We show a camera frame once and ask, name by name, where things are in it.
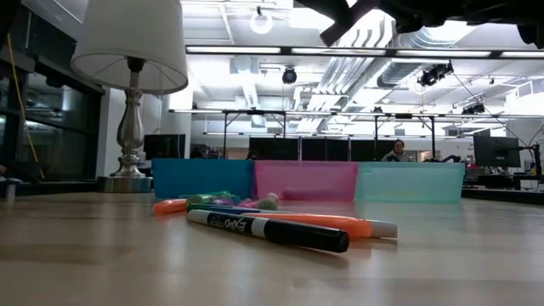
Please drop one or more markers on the orange highlighter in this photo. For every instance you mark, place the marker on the orange highlighter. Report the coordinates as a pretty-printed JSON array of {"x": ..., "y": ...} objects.
[{"x": 170, "y": 206}]

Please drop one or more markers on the violet blue highlighter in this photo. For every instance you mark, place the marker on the violet blue highlighter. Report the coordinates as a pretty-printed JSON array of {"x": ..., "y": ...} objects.
[{"x": 223, "y": 202}]

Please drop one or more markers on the blue plastic bin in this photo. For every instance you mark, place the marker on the blue plastic bin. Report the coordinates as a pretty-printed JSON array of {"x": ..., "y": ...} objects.
[{"x": 200, "y": 176}]

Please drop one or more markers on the green highlighter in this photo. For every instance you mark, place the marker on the green highlighter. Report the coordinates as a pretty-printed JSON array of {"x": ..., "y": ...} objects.
[{"x": 208, "y": 196}]

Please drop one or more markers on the pink plastic bin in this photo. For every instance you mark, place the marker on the pink plastic bin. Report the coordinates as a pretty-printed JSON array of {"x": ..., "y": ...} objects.
[{"x": 306, "y": 176}]

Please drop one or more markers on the black overhead camera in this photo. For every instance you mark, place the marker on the black overhead camera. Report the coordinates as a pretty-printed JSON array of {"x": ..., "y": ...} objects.
[{"x": 474, "y": 109}]

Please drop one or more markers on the black Expo marker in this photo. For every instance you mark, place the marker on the black Expo marker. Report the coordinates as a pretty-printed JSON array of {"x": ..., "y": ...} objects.
[{"x": 276, "y": 231}]

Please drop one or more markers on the black partition panels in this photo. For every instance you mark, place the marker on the black partition panels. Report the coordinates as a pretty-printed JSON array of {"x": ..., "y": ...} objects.
[{"x": 323, "y": 149}]

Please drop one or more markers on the teal plastic bin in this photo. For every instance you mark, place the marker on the teal plastic bin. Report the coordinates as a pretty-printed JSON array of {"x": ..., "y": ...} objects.
[{"x": 408, "y": 180}]

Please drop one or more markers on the background rig frame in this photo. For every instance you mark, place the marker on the background rig frame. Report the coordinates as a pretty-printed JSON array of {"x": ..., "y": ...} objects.
[{"x": 255, "y": 112}]

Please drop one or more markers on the black dome camera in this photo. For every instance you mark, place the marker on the black dome camera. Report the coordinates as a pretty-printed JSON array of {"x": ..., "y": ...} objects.
[{"x": 289, "y": 76}]

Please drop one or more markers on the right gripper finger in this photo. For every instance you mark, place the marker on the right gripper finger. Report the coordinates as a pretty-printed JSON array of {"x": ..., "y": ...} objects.
[{"x": 353, "y": 10}]

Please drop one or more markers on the orange Expo marker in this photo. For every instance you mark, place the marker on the orange Expo marker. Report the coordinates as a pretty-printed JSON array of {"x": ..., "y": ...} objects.
[{"x": 323, "y": 222}]

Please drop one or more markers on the dark background desk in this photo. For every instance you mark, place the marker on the dark background desk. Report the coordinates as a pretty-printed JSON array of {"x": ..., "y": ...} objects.
[{"x": 501, "y": 183}]

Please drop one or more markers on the green Expo marker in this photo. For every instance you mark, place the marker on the green Expo marker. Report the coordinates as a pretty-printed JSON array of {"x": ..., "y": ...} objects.
[{"x": 197, "y": 207}]

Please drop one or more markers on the white shade table lamp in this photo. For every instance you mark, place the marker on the white shade table lamp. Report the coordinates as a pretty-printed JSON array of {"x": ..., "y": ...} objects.
[{"x": 127, "y": 42}]

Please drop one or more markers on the overhead beam with light strips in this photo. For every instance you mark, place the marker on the overhead beam with light strips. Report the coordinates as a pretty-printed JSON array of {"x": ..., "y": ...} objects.
[{"x": 285, "y": 51}]

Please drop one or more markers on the black monitor on arm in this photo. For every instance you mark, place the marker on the black monitor on arm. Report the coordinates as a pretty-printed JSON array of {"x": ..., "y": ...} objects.
[{"x": 497, "y": 151}]

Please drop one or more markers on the black camera cluster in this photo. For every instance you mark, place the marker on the black camera cluster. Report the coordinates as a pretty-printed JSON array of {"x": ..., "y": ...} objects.
[{"x": 433, "y": 75}]

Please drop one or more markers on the black monitor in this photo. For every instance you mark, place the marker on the black monitor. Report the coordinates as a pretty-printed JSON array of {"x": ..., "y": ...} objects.
[{"x": 163, "y": 146}]

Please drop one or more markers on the person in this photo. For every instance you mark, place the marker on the person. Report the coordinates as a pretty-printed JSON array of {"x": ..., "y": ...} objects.
[{"x": 398, "y": 153}]

